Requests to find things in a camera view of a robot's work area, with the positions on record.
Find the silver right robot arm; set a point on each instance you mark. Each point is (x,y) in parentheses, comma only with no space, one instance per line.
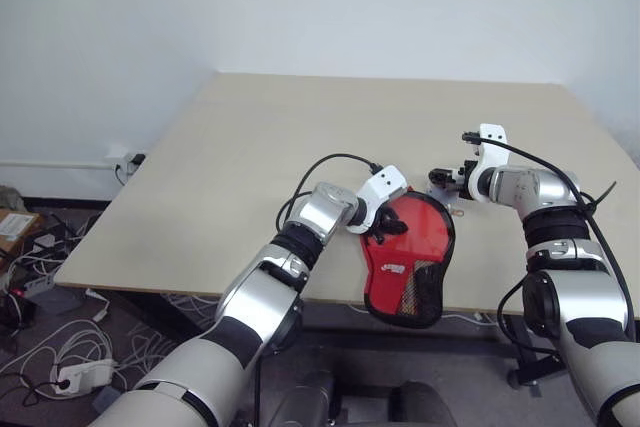
(540,187)

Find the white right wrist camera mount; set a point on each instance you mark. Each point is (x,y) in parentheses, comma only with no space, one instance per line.
(492,134)

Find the brown cardboard box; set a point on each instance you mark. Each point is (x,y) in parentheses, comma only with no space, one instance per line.
(15,227)

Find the red black table tennis paddle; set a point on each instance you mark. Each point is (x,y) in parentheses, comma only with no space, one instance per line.
(425,227)

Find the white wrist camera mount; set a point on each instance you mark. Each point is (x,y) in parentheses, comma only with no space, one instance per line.
(492,134)
(385,182)

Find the black red clear paddle case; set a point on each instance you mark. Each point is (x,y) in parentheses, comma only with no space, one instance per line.
(425,297)

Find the white power strip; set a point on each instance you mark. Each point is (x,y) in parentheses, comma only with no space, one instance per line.
(82,374)

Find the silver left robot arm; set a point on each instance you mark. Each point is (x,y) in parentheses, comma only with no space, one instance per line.
(250,297)

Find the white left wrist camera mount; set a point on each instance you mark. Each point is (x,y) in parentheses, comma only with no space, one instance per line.
(385,182)

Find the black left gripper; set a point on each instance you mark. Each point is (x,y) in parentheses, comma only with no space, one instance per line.
(380,222)

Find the black wall plug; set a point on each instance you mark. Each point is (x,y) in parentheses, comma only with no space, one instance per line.
(136,158)

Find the black device with red light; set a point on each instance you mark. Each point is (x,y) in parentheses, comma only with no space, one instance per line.
(17,307)

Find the grey power strip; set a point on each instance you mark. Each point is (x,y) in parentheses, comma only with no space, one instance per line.
(39,286)

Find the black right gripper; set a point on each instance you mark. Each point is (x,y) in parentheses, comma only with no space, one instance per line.
(466,175)

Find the white wall socket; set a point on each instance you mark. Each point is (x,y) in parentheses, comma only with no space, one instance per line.
(117,156)

